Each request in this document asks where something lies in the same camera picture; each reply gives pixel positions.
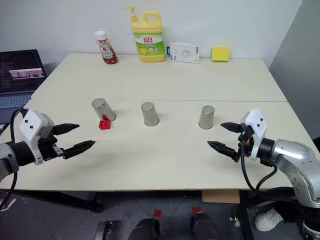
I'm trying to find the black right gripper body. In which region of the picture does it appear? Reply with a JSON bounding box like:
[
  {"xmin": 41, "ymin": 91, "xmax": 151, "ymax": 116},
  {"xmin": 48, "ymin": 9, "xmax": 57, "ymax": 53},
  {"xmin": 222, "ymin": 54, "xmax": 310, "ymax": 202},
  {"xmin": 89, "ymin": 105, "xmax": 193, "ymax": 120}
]
[{"xmin": 234, "ymin": 129, "xmax": 255, "ymax": 164}]

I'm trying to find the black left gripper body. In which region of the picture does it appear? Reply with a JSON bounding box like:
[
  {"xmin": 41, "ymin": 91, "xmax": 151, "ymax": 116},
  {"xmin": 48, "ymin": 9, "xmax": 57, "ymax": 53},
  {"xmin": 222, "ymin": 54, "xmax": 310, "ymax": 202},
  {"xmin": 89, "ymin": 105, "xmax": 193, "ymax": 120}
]
[{"xmin": 39, "ymin": 130, "xmax": 67, "ymax": 163}]

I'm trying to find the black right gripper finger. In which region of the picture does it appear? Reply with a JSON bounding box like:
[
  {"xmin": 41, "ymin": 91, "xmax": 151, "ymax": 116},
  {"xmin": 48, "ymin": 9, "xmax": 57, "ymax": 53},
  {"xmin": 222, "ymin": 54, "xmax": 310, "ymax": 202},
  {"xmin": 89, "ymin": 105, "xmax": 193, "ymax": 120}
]
[
  {"xmin": 220, "ymin": 121, "xmax": 244, "ymax": 134},
  {"xmin": 207, "ymin": 140, "xmax": 238, "ymax": 161}
]

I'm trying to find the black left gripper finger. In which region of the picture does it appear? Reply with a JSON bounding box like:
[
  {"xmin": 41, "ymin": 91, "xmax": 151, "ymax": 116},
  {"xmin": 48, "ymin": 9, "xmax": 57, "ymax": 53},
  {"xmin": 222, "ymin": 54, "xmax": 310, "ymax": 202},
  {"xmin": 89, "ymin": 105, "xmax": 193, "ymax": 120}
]
[
  {"xmin": 62, "ymin": 139, "xmax": 96, "ymax": 161},
  {"xmin": 53, "ymin": 122, "xmax": 81, "ymax": 137}
]

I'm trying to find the upturned steel cup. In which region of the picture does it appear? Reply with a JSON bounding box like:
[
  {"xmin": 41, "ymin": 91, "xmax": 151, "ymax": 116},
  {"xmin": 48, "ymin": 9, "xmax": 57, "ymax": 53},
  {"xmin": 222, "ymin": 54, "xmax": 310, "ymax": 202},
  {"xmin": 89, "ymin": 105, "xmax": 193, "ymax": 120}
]
[
  {"xmin": 198, "ymin": 104, "xmax": 216, "ymax": 130},
  {"xmin": 140, "ymin": 101, "xmax": 160, "ymax": 127},
  {"xmin": 91, "ymin": 97, "xmax": 118, "ymax": 122}
]

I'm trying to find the red toy brick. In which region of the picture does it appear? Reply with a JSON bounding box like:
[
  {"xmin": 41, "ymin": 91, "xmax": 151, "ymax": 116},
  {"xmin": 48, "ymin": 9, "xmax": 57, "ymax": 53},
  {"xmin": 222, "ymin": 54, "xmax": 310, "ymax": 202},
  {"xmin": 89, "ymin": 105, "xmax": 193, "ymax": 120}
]
[{"xmin": 98, "ymin": 115, "xmax": 113, "ymax": 131}]

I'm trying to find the brown cardboard piece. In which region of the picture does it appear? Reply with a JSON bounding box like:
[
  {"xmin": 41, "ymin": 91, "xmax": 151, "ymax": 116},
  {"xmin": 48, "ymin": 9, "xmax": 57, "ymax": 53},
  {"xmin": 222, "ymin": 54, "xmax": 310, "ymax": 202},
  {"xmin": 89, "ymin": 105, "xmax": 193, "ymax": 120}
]
[{"xmin": 201, "ymin": 190, "xmax": 241, "ymax": 204}]

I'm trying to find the dark laptop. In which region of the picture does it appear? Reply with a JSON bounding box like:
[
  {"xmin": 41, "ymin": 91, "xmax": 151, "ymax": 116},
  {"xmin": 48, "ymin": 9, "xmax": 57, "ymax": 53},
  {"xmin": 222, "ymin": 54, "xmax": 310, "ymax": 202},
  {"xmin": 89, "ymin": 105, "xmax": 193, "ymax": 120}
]
[{"xmin": 0, "ymin": 48, "xmax": 48, "ymax": 111}]

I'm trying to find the yellow sponge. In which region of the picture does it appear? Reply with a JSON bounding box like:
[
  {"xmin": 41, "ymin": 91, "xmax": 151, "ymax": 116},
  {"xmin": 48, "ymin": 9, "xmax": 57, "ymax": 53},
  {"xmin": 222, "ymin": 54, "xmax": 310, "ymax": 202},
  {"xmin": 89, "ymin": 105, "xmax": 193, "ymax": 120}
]
[{"xmin": 211, "ymin": 45, "xmax": 231, "ymax": 63}]

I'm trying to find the white sneaker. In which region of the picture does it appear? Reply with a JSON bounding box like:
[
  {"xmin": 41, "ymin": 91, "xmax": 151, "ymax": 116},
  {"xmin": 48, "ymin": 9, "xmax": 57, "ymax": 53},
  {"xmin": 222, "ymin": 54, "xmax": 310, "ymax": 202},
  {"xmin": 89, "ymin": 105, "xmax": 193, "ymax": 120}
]
[{"xmin": 254, "ymin": 207, "xmax": 285, "ymax": 233}]

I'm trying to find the dark rounded shape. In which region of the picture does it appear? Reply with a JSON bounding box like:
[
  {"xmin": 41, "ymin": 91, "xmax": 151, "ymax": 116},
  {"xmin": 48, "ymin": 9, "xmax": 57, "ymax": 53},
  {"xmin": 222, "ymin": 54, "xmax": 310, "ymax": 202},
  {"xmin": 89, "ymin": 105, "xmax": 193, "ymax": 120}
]
[
  {"xmin": 134, "ymin": 217, "xmax": 161, "ymax": 240},
  {"xmin": 190, "ymin": 211, "xmax": 221, "ymax": 240}
]

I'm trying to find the red ketchup bottle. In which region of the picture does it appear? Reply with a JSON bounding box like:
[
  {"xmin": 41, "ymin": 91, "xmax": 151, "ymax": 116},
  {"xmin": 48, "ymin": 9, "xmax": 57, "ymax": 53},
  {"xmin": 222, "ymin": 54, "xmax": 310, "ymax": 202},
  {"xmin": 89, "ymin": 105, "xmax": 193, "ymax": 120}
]
[{"xmin": 94, "ymin": 30, "xmax": 120, "ymax": 66}]

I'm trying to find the white product box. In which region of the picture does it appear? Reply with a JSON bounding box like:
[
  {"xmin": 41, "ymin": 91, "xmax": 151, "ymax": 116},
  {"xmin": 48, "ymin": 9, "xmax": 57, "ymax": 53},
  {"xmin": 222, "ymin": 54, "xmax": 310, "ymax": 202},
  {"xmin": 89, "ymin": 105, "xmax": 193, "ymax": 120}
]
[{"xmin": 169, "ymin": 40, "xmax": 202, "ymax": 65}]

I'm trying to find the yellow dish soap bottle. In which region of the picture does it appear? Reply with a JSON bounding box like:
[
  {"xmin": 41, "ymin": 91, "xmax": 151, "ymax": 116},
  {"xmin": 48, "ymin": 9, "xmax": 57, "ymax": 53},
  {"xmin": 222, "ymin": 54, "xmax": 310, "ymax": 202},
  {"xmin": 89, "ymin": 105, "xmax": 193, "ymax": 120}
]
[{"xmin": 122, "ymin": 5, "xmax": 166, "ymax": 64}]

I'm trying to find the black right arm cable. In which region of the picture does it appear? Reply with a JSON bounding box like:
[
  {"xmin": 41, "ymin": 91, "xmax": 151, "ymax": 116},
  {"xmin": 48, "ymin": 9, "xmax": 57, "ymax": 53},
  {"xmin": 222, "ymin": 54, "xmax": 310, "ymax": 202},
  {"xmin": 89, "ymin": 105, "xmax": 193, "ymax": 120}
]
[{"xmin": 239, "ymin": 139, "xmax": 279, "ymax": 193}]

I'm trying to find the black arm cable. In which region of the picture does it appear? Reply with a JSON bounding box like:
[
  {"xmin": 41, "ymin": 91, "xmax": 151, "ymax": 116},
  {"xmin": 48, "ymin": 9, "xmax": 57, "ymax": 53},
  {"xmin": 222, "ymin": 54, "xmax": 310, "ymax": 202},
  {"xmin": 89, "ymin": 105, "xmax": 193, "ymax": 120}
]
[
  {"xmin": 0, "ymin": 107, "xmax": 28, "ymax": 212},
  {"xmin": 239, "ymin": 139, "xmax": 279, "ymax": 193}
]

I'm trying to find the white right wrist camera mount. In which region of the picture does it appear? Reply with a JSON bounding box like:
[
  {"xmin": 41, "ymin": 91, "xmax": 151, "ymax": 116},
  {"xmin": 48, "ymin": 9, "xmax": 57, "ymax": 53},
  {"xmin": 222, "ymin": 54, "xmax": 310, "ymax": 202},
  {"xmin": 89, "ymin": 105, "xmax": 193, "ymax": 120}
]
[{"xmin": 240, "ymin": 108, "xmax": 268, "ymax": 160}]

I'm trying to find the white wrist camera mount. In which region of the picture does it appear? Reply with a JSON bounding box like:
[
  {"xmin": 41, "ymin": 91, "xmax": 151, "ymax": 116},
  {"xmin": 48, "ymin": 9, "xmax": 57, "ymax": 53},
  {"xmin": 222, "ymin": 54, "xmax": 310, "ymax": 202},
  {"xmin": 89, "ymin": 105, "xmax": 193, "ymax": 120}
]
[
  {"xmin": 18, "ymin": 109, "xmax": 55, "ymax": 166},
  {"xmin": 240, "ymin": 108, "xmax": 268, "ymax": 160}
]

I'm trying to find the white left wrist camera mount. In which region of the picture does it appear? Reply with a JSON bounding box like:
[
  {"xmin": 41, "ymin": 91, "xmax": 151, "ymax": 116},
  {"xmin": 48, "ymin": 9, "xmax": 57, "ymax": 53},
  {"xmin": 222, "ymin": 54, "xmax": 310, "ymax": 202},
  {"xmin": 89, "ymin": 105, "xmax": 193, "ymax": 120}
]
[{"xmin": 18, "ymin": 109, "xmax": 55, "ymax": 166}]

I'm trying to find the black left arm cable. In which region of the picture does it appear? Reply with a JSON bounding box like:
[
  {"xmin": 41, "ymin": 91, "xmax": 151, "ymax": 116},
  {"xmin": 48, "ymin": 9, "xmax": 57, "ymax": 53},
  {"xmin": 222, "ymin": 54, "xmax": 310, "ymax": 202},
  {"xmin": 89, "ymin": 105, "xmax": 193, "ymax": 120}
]
[{"xmin": 0, "ymin": 107, "xmax": 28, "ymax": 212}]

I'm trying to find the black table frame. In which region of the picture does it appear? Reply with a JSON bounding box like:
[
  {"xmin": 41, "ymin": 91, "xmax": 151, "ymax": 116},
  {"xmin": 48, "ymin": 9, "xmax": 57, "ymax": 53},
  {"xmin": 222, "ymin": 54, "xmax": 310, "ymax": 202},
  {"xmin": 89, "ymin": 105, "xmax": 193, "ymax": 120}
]
[{"xmin": 0, "ymin": 190, "xmax": 105, "ymax": 214}]

